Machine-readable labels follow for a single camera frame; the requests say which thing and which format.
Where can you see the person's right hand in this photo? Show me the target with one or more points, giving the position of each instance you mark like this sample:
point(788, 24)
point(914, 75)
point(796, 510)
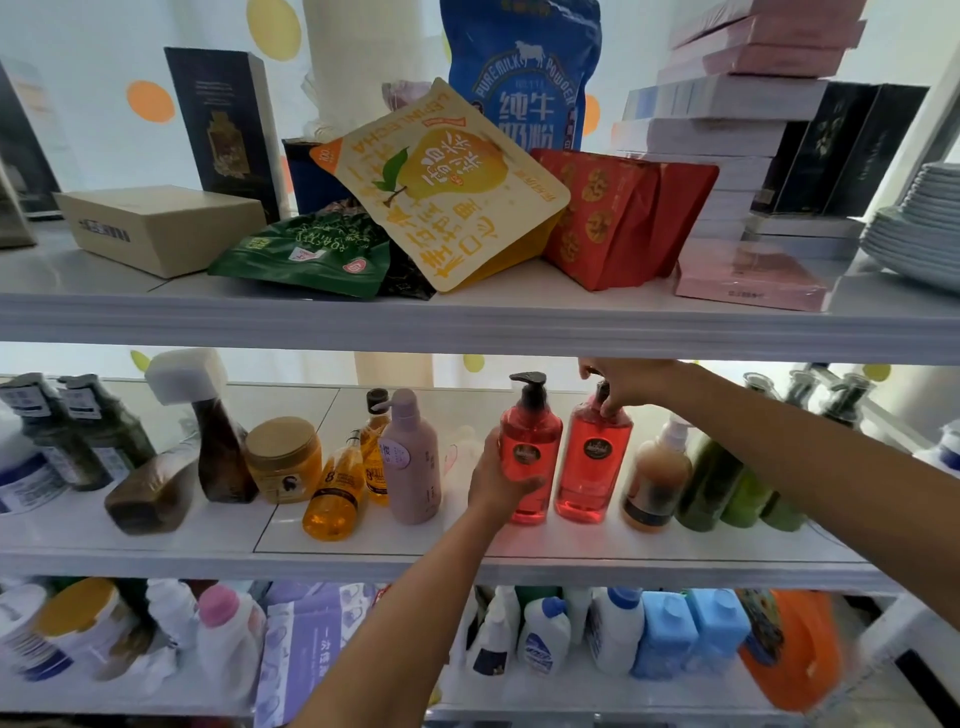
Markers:
point(637, 381)

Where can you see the person's left hand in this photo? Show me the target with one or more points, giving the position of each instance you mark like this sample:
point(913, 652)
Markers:
point(491, 487)

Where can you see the person's left thumb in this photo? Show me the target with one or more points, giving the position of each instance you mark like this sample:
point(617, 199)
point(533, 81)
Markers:
point(525, 489)

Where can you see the person's right thumb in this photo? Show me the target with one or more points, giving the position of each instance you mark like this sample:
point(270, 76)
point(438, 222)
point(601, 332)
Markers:
point(616, 403)

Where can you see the red pump bottle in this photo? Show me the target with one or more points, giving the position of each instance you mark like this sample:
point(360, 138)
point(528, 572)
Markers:
point(531, 450)
point(592, 469)

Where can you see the person's left forearm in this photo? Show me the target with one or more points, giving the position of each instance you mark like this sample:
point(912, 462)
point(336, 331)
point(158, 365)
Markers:
point(409, 622)

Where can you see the person's right forearm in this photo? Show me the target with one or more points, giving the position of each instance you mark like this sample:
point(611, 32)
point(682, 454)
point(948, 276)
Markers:
point(810, 472)

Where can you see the brown bottle with white pump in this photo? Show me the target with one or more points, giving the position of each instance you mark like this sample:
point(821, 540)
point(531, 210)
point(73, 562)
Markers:
point(656, 480)

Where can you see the mauve pump bottle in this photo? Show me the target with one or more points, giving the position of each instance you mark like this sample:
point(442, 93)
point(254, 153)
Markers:
point(411, 465)

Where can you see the white shelf unit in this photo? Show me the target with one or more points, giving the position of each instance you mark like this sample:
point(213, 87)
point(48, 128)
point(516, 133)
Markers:
point(525, 322)

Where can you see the green pump bottle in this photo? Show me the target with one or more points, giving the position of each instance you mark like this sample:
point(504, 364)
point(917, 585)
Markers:
point(709, 484)
point(780, 514)
point(746, 499)

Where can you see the small white blue-capped bottle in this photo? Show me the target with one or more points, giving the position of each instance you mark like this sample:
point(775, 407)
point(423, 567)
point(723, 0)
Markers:
point(544, 637)

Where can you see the white spray bottle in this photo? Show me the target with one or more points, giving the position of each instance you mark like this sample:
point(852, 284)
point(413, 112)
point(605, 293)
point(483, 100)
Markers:
point(495, 637)

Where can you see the orange bottle with black cap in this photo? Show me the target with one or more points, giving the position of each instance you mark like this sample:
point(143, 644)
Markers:
point(373, 442)

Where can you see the tall white blue-capped bottle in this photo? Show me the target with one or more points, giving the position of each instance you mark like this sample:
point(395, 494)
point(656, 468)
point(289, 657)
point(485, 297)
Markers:
point(615, 630)

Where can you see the pink flat box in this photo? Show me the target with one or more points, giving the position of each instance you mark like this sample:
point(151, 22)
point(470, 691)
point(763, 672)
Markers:
point(750, 277)

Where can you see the red patterned packet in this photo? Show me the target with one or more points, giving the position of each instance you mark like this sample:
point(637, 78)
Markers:
point(600, 217)

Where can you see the orange bottle with black label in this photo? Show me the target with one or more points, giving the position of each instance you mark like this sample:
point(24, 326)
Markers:
point(334, 495)

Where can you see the light blue bottle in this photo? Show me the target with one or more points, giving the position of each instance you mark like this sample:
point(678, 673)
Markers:
point(664, 637)
point(718, 622)

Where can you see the plain red packet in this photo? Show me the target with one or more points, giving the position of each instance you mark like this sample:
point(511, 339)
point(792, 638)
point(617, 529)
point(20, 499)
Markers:
point(686, 202)

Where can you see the dark snack bag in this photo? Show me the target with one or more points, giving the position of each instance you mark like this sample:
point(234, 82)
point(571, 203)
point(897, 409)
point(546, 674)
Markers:
point(405, 274)

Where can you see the grey flat box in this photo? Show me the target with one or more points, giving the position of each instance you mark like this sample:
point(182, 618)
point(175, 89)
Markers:
point(806, 229)

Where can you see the yellow pear print pouch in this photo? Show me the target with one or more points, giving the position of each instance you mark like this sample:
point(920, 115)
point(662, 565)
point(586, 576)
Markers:
point(450, 187)

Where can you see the purple printed pack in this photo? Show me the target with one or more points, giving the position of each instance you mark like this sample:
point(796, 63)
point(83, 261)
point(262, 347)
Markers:
point(300, 645)

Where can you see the brown bottle with white cap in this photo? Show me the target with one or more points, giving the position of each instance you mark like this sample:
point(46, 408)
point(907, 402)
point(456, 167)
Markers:
point(221, 450)

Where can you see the orange detergent jug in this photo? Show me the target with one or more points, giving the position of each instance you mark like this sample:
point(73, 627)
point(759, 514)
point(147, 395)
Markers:
point(795, 652)

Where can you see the stack of flat pastel boxes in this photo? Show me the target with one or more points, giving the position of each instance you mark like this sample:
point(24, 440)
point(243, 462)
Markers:
point(735, 112)

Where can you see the green snack bag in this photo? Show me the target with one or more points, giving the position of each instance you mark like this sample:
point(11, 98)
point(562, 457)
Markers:
point(307, 255)

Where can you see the black box with leaf print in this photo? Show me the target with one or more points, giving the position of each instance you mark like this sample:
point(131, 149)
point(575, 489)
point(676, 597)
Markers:
point(814, 150)
point(881, 150)

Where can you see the white bottle with blue cap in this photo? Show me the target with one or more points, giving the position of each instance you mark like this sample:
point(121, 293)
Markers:
point(941, 450)

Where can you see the white bottle with pink cap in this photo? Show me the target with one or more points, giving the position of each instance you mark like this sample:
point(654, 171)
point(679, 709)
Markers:
point(229, 637)

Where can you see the stack of white plates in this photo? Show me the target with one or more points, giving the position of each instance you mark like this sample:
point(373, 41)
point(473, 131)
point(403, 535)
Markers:
point(919, 232)

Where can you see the blue milk powder bag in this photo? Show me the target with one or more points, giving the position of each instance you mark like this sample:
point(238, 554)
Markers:
point(525, 67)

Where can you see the brown squeeze bottle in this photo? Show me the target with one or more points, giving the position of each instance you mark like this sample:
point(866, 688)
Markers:
point(154, 487)

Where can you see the plain white bottle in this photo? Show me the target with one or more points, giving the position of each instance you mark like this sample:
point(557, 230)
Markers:
point(172, 611)

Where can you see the dark green labelled bottle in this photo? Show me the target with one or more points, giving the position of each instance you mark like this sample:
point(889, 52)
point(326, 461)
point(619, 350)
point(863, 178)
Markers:
point(52, 435)
point(112, 427)

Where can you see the white paper roll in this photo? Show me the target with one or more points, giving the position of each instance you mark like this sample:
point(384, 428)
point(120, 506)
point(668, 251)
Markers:
point(360, 60)

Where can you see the beige cardboard box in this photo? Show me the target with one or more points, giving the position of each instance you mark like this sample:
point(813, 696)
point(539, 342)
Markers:
point(161, 225)

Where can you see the dark book with gold print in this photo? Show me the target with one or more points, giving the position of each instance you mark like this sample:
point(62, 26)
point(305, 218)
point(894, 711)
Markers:
point(221, 127)

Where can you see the white bottle with blue label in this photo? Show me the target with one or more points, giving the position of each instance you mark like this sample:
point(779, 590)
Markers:
point(26, 472)

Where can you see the white tub with blue label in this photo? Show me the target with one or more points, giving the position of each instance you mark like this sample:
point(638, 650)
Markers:
point(26, 637)

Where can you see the dark picture frame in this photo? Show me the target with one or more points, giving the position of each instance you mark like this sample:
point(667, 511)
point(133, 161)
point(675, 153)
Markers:
point(22, 157)

